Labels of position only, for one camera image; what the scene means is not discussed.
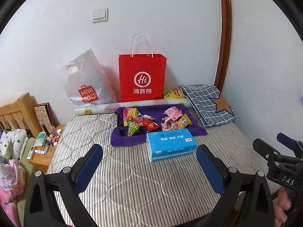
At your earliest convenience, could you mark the lychee jelly snack packet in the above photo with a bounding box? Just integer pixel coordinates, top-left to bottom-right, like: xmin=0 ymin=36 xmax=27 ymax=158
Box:
xmin=161 ymin=121 xmax=179 ymax=131

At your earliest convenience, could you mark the green snack packet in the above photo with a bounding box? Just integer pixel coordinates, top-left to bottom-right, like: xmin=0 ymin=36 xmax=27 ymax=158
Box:
xmin=126 ymin=119 xmax=142 ymax=137

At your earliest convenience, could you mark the right hand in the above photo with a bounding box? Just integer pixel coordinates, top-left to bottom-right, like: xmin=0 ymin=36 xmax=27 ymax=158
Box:
xmin=273 ymin=187 xmax=291 ymax=227

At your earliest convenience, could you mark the pink clothing pile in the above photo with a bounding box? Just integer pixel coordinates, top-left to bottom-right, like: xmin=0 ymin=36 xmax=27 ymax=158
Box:
xmin=1 ymin=159 xmax=26 ymax=226

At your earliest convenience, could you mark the wooden nightstand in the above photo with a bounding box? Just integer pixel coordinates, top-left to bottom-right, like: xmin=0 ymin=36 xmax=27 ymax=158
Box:
xmin=27 ymin=126 xmax=65 ymax=174

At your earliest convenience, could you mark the white remote control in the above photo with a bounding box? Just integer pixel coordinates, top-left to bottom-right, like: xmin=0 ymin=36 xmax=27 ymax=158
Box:
xmin=27 ymin=145 xmax=35 ymax=160

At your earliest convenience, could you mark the green white box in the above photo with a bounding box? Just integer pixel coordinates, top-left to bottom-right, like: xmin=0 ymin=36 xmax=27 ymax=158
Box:
xmin=34 ymin=132 xmax=47 ymax=147

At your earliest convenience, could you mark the white floral pillow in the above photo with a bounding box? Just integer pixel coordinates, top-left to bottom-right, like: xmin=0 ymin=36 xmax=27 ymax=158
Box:
xmin=1 ymin=129 xmax=28 ymax=161

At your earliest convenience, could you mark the grey plaid star cloth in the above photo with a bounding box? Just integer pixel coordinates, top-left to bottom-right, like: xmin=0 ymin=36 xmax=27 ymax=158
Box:
xmin=179 ymin=84 xmax=237 ymax=127

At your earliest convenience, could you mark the patterned book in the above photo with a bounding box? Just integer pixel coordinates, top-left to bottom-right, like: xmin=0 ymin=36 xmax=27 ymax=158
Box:
xmin=34 ymin=103 xmax=56 ymax=134

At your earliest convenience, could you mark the wooden headboard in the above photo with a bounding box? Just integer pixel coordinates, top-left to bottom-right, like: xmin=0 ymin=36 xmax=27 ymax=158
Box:
xmin=0 ymin=93 xmax=42 ymax=138

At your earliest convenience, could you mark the purple towel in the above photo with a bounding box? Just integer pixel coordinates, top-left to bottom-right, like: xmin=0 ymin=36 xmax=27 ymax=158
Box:
xmin=110 ymin=103 xmax=209 ymax=148

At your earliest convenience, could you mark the blue tissue pack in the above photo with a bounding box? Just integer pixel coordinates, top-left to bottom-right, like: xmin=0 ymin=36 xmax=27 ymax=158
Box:
xmin=146 ymin=129 xmax=197 ymax=162

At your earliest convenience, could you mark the pink silver snack packet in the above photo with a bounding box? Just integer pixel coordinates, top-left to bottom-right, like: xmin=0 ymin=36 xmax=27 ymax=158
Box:
xmin=162 ymin=107 xmax=183 ymax=123

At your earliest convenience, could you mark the yellow chips bag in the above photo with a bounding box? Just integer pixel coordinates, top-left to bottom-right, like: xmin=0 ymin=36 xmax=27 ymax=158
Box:
xmin=163 ymin=89 xmax=184 ymax=100

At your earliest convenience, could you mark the pink yellow snack packet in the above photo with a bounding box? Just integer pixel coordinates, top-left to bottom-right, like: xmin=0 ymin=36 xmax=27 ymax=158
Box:
xmin=123 ymin=107 xmax=144 ymax=127

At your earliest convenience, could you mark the red snack packet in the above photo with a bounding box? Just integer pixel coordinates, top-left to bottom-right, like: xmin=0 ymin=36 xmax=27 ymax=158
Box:
xmin=142 ymin=120 xmax=159 ymax=132

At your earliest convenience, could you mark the white plastic Miniso bag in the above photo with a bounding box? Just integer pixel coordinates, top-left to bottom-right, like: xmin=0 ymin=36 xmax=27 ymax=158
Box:
xmin=60 ymin=49 xmax=118 ymax=108

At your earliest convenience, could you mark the red paper shopping bag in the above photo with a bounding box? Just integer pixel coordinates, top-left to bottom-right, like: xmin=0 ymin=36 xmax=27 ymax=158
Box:
xmin=119 ymin=33 xmax=167 ymax=102

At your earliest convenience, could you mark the brown wooden door frame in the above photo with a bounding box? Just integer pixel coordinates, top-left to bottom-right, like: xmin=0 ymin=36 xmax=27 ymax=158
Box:
xmin=214 ymin=0 xmax=232 ymax=91

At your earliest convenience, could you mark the white wall switch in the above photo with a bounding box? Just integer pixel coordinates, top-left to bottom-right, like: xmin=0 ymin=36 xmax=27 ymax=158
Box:
xmin=91 ymin=8 xmax=108 ymax=24

